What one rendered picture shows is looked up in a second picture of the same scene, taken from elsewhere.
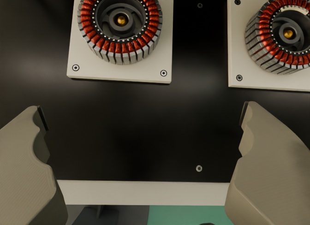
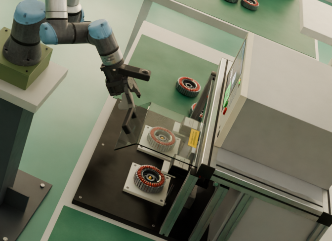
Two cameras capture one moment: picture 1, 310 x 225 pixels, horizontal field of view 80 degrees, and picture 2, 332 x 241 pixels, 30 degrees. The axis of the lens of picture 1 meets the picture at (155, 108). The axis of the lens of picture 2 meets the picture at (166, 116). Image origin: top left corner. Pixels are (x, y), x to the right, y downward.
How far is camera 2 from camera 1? 2.22 m
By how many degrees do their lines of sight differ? 60
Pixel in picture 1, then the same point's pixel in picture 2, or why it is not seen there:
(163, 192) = (94, 137)
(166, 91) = (134, 147)
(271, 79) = (132, 174)
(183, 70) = (141, 155)
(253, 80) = (133, 168)
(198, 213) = not seen: outside the picture
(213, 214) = not seen: outside the picture
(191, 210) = not seen: outside the picture
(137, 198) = (95, 130)
